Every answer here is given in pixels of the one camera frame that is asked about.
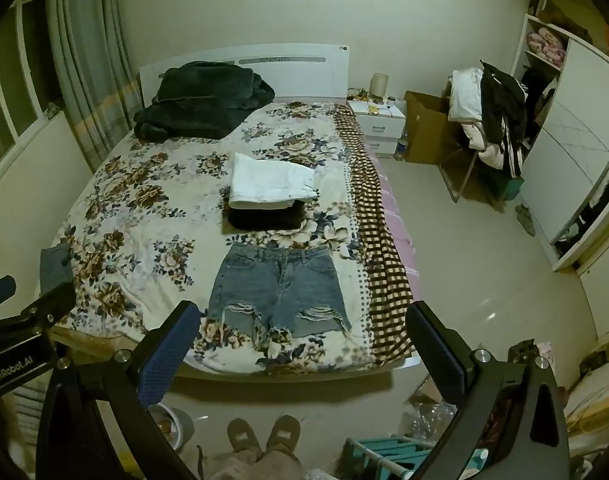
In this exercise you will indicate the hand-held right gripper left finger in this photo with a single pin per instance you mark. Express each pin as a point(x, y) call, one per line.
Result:
point(167, 355)

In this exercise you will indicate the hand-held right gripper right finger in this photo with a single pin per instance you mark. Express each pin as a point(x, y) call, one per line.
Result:
point(442, 355)

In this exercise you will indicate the blue denim shorts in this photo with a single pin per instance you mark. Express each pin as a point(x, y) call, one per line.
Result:
point(279, 287)

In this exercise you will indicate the black folded pants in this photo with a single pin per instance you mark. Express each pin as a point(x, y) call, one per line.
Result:
point(264, 216)

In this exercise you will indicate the white folded pants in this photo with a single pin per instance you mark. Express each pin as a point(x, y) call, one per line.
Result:
point(272, 180)

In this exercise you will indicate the clear plastic bag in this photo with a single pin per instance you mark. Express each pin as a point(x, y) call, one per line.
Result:
point(429, 417)

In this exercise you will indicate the grey bowl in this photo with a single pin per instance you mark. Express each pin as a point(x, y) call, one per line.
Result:
point(177, 427)

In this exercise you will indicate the floral bed sheet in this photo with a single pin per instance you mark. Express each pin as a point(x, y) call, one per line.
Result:
point(154, 220)

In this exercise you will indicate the brown slipper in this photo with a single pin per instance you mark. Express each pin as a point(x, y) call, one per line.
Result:
point(283, 432)
point(243, 437)

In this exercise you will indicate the teal plastic rack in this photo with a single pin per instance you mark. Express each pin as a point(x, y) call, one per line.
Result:
point(384, 455)

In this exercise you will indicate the brown checkered blanket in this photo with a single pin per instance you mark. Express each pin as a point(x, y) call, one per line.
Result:
point(379, 240)

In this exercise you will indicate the person's beige trousers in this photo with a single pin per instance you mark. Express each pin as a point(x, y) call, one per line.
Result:
point(257, 467)

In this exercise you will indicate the metal folding chair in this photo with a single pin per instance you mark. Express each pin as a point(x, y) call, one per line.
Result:
point(464, 170)

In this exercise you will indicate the white framed window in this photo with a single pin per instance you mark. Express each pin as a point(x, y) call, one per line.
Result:
point(14, 75)

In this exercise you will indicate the clear water bottle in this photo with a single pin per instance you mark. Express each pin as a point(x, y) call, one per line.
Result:
point(402, 147)

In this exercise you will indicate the grey striped curtain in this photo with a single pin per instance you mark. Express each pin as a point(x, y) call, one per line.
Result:
point(87, 60)

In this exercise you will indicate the brown cardboard box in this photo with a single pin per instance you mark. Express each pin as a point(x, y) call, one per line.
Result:
point(427, 130)

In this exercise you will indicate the dark plush blanket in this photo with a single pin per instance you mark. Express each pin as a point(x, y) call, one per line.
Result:
point(204, 100)

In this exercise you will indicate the white nightstand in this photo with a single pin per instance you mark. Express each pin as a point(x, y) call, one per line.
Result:
point(379, 125)

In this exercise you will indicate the white wardrobe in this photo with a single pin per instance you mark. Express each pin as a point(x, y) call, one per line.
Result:
point(574, 150)

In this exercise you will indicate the black striped jacket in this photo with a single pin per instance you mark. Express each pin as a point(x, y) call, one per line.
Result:
point(504, 110)

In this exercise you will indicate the white clothes pile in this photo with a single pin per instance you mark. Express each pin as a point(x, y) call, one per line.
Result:
point(467, 92)

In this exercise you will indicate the beige cylinder lamp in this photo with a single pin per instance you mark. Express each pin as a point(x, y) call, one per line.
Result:
point(379, 85)

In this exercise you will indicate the white bed headboard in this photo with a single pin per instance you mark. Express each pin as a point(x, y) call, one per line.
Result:
point(294, 62)

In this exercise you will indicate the pink folded bedding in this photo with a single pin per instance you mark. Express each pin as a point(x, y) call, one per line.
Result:
point(546, 45)

